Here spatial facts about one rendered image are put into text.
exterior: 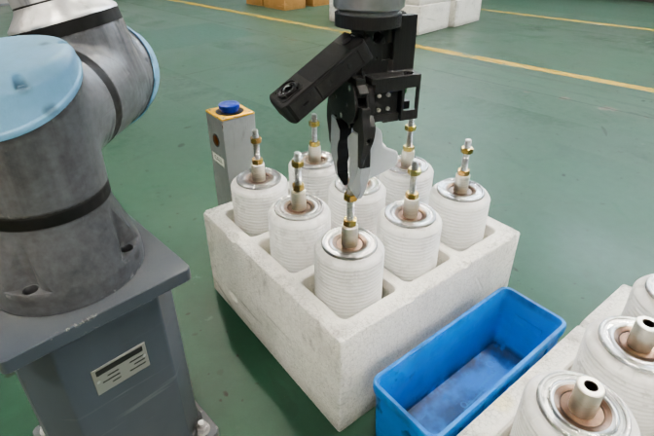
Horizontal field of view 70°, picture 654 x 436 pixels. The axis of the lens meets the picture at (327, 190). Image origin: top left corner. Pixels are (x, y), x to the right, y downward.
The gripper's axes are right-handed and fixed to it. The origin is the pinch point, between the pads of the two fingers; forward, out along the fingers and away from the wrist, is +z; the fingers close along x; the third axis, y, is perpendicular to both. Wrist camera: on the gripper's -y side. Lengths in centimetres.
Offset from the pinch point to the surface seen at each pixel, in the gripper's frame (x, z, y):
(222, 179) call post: 39.1, 16.7, -8.6
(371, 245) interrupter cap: -2.0, 9.2, 2.9
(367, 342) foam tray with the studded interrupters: -8.3, 19.3, -0.5
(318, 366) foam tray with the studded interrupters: -4.9, 24.9, -6.1
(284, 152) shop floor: 84, 35, 19
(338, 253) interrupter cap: -1.8, 9.1, -1.8
